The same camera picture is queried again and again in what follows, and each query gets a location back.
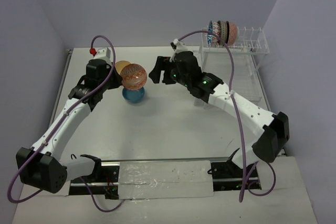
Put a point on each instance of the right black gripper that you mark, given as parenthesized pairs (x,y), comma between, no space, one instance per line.
(163,63)

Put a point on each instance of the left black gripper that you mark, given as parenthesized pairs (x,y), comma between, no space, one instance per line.
(115,80)

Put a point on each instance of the red patterned bowl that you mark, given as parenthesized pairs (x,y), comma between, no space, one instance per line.
(134,76)

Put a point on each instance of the blue triangle patterned bowl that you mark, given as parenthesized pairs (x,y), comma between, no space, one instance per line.
(214,32)

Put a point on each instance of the brown lattice rim bowl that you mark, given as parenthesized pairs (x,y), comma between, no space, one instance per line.
(224,31)

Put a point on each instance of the black floral patterned bowl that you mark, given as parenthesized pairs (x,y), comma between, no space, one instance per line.
(232,33)

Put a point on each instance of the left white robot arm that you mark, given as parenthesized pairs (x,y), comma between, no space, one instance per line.
(40,165)

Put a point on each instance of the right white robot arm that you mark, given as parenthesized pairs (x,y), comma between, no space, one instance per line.
(271,130)

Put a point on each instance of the tan inner bowl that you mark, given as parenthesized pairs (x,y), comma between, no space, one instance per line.
(120,65)

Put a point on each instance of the solid blue bowl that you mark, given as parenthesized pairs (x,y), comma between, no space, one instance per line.
(133,96)

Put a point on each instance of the silver tape patch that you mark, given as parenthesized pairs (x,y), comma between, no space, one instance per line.
(155,180)

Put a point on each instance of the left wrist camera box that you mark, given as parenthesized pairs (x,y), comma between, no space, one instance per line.
(102,53)

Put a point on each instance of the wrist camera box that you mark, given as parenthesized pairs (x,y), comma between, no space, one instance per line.
(102,53)
(178,46)

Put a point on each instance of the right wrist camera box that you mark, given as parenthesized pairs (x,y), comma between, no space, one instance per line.
(178,46)

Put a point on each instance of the aluminium table edge rail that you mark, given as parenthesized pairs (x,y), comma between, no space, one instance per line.
(63,88)

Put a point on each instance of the white wire dish rack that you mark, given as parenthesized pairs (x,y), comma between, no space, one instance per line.
(250,45)

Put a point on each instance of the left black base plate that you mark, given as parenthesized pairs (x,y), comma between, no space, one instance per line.
(105,184)

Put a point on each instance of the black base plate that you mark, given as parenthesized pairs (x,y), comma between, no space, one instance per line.
(226,176)
(105,184)

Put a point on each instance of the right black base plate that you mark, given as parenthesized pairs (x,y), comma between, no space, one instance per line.
(226,176)

